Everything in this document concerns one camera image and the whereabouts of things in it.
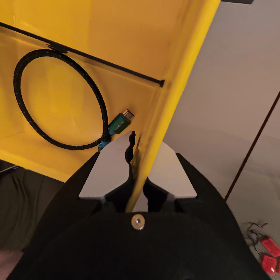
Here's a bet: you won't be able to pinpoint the yellow plastic bin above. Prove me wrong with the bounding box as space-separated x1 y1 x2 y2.
0 0 221 213

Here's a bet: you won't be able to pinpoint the person's dark trousers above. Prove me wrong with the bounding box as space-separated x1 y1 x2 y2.
0 160 66 252

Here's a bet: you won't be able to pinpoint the coiled tied HDMI cable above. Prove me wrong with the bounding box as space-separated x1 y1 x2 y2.
13 49 135 152

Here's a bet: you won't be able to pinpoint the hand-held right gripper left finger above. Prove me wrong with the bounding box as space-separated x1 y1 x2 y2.
79 131 136 200

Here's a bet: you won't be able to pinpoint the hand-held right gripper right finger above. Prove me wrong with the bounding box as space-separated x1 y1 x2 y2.
143 141 197 200

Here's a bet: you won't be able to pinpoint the red padded item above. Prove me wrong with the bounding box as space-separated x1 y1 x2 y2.
261 238 280 258
261 254 278 274

